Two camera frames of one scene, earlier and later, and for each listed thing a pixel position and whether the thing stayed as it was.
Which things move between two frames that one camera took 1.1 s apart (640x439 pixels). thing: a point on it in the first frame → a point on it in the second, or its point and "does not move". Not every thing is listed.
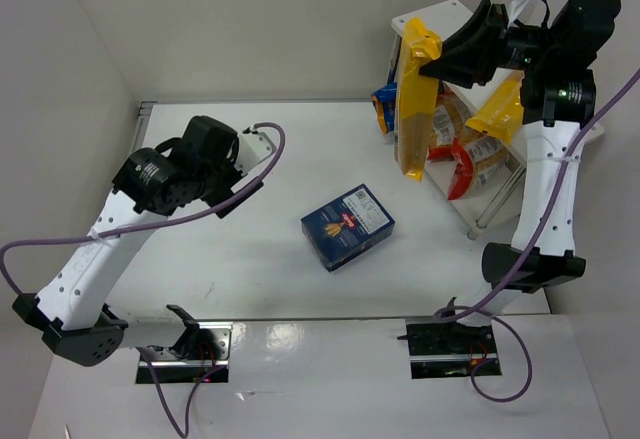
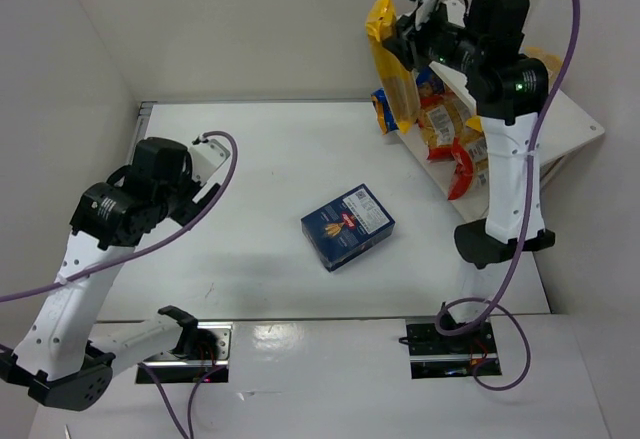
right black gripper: x=495 y=43 → x=409 y=46
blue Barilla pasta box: x=347 y=227 does not move
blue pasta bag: x=384 y=100 does not move
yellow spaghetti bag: x=417 y=96 → x=399 y=79
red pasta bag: x=450 y=117 does not move
